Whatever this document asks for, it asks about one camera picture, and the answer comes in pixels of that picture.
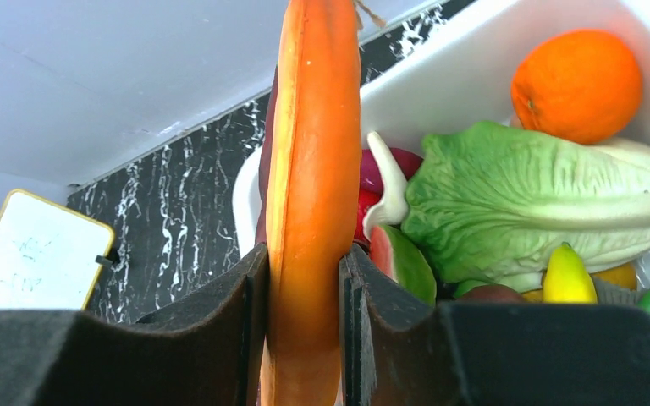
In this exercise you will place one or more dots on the watermelon slice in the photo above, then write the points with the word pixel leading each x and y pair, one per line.
pixel 400 260

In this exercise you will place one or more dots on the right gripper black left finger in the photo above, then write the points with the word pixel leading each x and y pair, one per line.
pixel 204 349

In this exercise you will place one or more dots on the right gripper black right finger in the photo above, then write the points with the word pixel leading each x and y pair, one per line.
pixel 397 350

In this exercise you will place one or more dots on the small whiteboard yellow frame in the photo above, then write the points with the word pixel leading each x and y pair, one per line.
pixel 50 256

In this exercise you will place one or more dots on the orange papaya slice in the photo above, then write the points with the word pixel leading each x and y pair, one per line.
pixel 312 199

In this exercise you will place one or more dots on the green lettuce leaf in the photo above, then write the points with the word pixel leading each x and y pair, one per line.
pixel 492 203

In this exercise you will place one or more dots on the orange fruit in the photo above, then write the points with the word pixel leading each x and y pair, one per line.
pixel 584 86

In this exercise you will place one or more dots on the white plastic bin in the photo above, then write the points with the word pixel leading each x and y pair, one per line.
pixel 463 76

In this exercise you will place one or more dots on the white garlic wedge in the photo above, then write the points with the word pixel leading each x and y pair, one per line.
pixel 392 207

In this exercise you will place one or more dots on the yellow banana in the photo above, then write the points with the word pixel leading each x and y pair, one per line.
pixel 567 280

